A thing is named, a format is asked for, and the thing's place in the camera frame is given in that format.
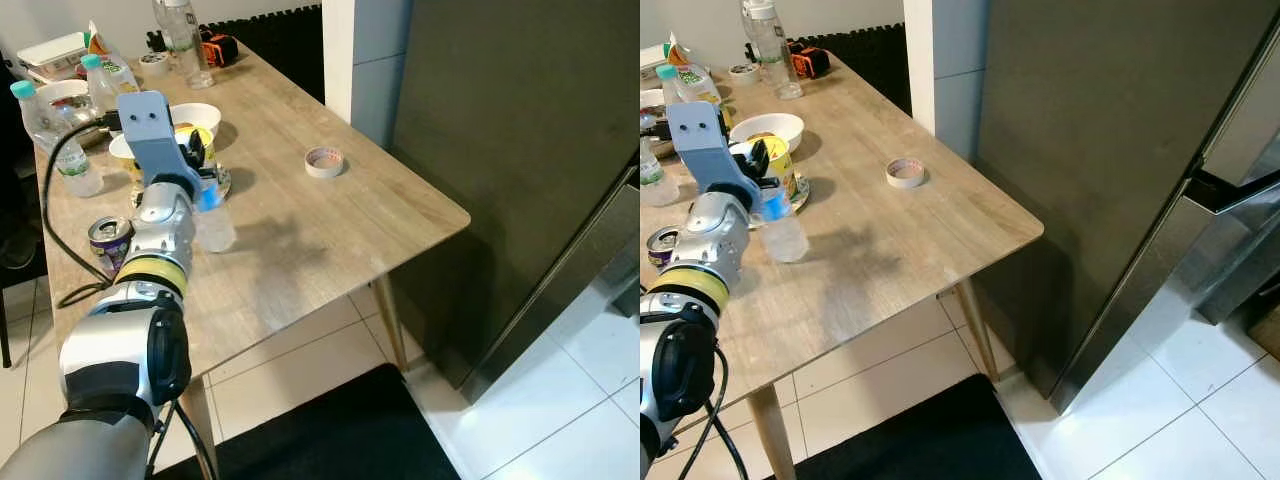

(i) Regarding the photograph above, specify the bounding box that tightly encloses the light wooden table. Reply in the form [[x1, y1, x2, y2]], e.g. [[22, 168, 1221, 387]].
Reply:
[[30, 38, 472, 480], [640, 50, 1045, 480]]

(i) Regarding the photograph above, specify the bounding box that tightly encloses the orange black device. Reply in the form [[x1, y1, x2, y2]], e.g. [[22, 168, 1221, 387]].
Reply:
[[200, 33, 240, 69], [790, 43, 832, 80]]

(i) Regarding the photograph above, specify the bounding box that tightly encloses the white tape roll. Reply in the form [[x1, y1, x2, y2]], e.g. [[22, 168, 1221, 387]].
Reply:
[[304, 146, 346, 179], [885, 157, 927, 190]]

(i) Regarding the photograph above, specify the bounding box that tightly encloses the purple drink can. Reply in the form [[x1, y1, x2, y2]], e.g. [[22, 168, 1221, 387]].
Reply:
[[88, 215, 135, 282], [647, 226, 684, 270]]

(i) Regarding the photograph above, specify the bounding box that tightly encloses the large clear plastic bottle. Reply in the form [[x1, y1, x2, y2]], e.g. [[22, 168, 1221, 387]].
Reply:
[[152, 0, 216, 90], [740, 0, 805, 101]]

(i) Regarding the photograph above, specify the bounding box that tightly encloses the yellow juice pouch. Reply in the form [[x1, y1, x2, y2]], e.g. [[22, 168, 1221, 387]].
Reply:
[[665, 33, 707, 87], [85, 22, 127, 77]]

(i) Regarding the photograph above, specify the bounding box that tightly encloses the white noodle cup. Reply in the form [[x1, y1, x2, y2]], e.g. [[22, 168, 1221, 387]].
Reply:
[[108, 133, 142, 191]]

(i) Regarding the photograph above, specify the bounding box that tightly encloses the blue label water bottle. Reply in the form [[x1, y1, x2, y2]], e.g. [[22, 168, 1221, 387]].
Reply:
[[193, 175, 237, 253], [757, 180, 812, 265]]

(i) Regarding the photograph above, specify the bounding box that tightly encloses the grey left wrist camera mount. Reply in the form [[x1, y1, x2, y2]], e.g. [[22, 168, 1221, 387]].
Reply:
[[665, 100, 763, 212], [117, 90, 205, 197]]

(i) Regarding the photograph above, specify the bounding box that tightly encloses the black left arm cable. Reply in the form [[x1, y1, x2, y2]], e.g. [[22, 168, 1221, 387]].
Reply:
[[688, 345, 751, 480], [40, 115, 219, 480]]

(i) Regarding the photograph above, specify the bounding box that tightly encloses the teal cap water bottle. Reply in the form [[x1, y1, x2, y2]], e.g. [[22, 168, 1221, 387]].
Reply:
[[10, 80, 105, 199], [655, 64, 723, 113], [81, 54, 141, 113], [640, 138, 682, 209]]

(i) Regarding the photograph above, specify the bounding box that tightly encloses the black floor mat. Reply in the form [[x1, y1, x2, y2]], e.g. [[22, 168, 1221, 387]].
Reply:
[[150, 362, 461, 480], [770, 373, 1043, 480]]

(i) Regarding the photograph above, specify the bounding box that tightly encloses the white bowl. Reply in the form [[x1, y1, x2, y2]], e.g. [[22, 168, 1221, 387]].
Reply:
[[728, 113, 806, 154], [168, 102, 223, 142]]

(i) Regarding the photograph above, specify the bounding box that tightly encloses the black foam panel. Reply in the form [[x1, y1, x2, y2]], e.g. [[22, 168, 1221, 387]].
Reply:
[[200, 5, 326, 103], [795, 22, 913, 117]]

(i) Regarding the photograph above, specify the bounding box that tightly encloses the silver grey fridge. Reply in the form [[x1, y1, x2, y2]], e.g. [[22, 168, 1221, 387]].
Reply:
[[390, 0, 641, 406], [975, 0, 1280, 416]]

